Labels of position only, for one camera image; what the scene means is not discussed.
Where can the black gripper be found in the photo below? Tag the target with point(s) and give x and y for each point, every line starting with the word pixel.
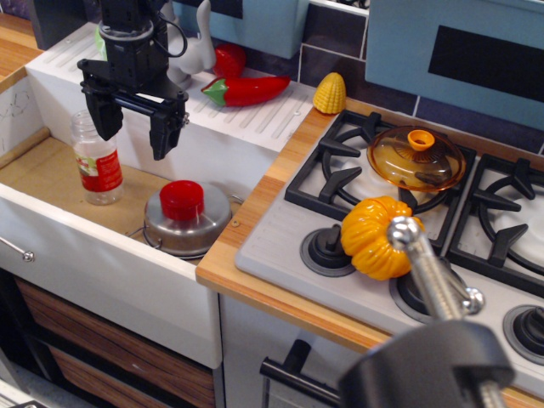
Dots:
pixel 134 76

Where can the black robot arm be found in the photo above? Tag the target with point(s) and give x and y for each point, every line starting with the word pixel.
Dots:
pixel 132 16

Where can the red bottle cap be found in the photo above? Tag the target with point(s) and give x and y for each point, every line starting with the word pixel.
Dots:
pixel 182 200

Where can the clear plastic bottle red label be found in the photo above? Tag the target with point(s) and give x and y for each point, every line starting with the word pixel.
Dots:
pixel 97 162

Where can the grey toy faucet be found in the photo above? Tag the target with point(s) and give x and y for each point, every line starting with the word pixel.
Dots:
pixel 188 55

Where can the red toy chili pepper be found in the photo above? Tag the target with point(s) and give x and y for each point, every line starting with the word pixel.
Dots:
pixel 245 91

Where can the white toy sink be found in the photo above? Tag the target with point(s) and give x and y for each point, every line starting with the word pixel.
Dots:
pixel 82 252

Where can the red toy strawberry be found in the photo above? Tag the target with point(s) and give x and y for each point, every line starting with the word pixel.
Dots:
pixel 230 60

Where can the small stainless steel pot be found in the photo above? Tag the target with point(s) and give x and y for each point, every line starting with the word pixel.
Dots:
pixel 188 239

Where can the teal cabinet left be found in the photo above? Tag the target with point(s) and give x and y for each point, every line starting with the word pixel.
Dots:
pixel 271 27

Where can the yellow toy corn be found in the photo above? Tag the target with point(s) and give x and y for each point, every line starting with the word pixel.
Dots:
pixel 330 96

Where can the left black burner grate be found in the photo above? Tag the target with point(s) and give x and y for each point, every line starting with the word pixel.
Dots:
pixel 337 176

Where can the black burner grate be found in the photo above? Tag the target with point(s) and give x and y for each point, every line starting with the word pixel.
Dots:
pixel 500 231
pixel 337 176

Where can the upper wooden drawer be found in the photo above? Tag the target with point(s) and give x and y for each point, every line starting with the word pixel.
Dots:
pixel 117 345

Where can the wooden drawer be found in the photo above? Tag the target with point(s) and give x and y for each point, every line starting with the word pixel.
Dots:
pixel 111 386
pixel 117 345

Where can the left black stove knob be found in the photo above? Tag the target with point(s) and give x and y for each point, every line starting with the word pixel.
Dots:
pixel 322 252

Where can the black stove knob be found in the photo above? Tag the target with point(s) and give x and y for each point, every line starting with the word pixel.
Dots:
pixel 322 252
pixel 523 329
pixel 408 299

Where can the orange toy pumpkin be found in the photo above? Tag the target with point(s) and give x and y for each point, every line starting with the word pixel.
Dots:
pixel 364 238

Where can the lower wooden drawer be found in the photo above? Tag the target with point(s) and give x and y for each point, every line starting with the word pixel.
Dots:
pixel 111 386

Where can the amber glass pot lid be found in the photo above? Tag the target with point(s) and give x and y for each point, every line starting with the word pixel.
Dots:
pixel 416 158

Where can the middle black stove knob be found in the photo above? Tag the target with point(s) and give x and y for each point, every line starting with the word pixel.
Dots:
pixel 408 299

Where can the teal microwave cabinet right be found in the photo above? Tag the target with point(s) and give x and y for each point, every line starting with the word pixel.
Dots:
pixel 484 56

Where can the right black burner grate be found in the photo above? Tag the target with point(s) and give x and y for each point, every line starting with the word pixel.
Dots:
pixel 500 231

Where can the right black stove knob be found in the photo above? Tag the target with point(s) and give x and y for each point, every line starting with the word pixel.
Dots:
pixel 523 329

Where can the metal towel rail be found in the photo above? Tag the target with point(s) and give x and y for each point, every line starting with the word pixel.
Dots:
pixel 27 256

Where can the black oven door handle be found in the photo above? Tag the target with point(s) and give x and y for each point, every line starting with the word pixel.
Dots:
pixel 285 384

